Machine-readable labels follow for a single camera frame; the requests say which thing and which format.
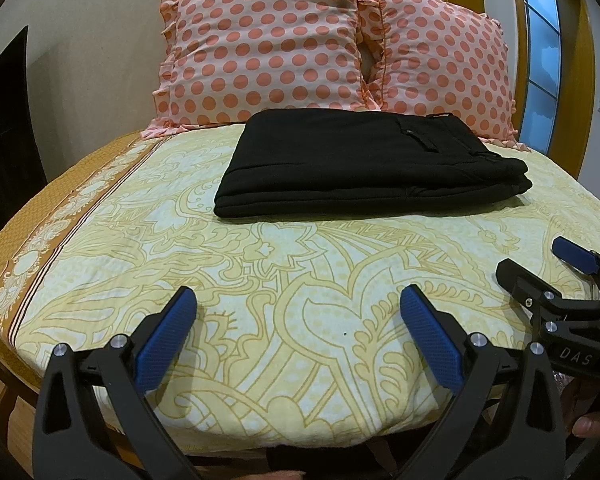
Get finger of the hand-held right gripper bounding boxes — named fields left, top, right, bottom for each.
left=552, top=236, right=600, bottom=306
left=495, top=258, right=600, bottom=324

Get black pants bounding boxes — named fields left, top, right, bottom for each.
left=214, top=110, right=533, bottom=219

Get yellow patterned bedsheet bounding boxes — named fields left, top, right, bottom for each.
left=0, top=125, right=600, bottom=448

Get pink polka dot pillow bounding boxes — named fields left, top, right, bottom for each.
left=142, top=0, right=382, bottom=139
left=359, top=0, right=522, bottom=150

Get arched glass window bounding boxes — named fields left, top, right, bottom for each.
left=517, top=0, right=564, bottom=156

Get dark cabinet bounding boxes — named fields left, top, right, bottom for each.
left=0, top=25, right=49, bottom=241

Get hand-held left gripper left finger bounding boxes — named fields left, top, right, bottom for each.
left=32, top=286, right=197, bottom=480

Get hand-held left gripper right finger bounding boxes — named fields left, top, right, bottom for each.
left=400, top=284, right=578, bottom=480

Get person's right hand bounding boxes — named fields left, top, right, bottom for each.
left=560, top=375, right=600, bottom=442

